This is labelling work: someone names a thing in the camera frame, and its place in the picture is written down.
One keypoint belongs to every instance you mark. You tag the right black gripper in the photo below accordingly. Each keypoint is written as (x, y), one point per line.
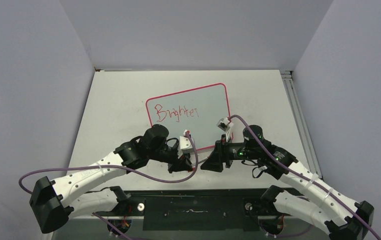
(215, 162)

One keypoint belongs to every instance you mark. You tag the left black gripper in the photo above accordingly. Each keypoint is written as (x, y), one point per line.
(180, 164)

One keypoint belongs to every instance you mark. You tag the pink framed whiteboard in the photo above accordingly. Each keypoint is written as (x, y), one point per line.
(197, 110)

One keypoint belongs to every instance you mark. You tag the white whiteboard marker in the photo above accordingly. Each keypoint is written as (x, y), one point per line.
(202, 161)

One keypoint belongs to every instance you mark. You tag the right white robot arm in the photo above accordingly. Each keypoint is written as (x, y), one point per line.
(320, 205)

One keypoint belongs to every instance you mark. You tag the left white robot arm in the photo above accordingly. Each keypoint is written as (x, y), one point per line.
(55, 201)

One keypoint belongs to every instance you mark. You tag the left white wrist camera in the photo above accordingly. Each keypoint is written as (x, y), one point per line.
(185, 146)

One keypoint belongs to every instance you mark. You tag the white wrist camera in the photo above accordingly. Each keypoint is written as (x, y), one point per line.
(226, 125)
(185, 146)

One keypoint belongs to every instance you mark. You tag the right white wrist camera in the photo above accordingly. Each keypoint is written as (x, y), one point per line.
(226, 125)

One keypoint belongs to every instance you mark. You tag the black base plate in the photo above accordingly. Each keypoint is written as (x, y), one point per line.
(196, 210)

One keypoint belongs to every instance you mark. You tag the aluminium rail frame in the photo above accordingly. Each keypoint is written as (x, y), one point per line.
(116, 111)

